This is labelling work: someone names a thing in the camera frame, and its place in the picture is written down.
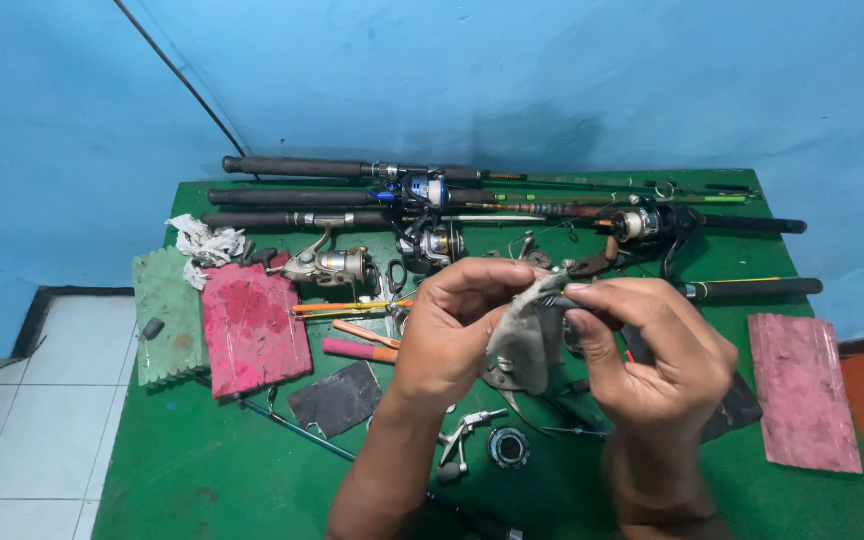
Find person's right hand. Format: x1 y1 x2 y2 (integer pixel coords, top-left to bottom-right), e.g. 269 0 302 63
563 277 741 445

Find person's left hand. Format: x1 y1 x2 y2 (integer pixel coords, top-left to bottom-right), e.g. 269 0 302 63
390 258 551 411

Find grey cleaning cloth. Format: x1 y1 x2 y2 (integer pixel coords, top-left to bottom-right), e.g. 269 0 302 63
486 268 577 396

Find small metal reel part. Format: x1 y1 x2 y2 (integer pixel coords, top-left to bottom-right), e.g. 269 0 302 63
535 292 585 312

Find thin orange fishing float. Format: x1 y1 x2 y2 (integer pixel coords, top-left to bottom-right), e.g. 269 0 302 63
331 318 403 352

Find black sheet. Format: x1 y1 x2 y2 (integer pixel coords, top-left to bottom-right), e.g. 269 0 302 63
618 322 765 445

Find silver black spinning reel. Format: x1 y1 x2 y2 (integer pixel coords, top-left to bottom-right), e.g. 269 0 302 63
394 223 468 276

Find dark grey sandpaper sheet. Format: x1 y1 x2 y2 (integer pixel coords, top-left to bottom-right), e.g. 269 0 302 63
286 360 385 441

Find fishing rod with yellow band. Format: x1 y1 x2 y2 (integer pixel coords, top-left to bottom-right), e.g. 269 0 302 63
673 277 825 303

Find dismantled reel body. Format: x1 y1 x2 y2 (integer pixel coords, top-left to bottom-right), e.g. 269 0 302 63
480 358 615 442

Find black reel spool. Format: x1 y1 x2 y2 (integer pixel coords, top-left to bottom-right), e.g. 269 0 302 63
486 426 532 472

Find silver gold spinning reel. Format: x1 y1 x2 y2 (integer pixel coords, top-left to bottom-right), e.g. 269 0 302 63
267 223 375 291

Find pale pink foam board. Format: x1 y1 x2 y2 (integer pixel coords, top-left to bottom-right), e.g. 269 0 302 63
747 312 864 476

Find blue spinning reel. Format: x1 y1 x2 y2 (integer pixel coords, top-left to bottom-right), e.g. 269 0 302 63
368 172 453 216

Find thin dark blue rod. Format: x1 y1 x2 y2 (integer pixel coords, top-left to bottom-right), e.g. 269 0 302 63
193 373 525 540

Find fishing rod with black reel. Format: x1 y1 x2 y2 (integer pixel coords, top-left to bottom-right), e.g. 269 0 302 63
469 201 809 235

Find bright pink foam board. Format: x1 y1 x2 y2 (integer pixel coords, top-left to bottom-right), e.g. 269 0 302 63
201 261 315 401

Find fishing rod with green bands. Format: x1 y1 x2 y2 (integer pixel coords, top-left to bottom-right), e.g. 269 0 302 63
207 186 750 211

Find fishing rod with silver reel seat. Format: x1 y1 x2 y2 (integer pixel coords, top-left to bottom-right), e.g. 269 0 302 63
200 210 598 230

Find fishing rod with blue reel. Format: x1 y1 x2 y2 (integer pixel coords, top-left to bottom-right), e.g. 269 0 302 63
222 155 765 202

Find crumpled white tissue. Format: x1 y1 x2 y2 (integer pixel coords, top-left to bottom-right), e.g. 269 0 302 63
165 213 248 292

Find green foam board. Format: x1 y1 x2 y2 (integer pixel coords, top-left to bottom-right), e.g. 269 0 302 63
132 246 213 390

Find black handled scissors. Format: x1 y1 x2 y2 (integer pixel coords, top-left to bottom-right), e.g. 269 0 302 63
384 258 410 298

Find silver reel handle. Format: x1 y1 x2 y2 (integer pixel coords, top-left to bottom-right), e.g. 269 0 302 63
435 408 510 483

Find brown reel handle knob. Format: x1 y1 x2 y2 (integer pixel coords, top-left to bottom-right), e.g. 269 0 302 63
565 235 622 281

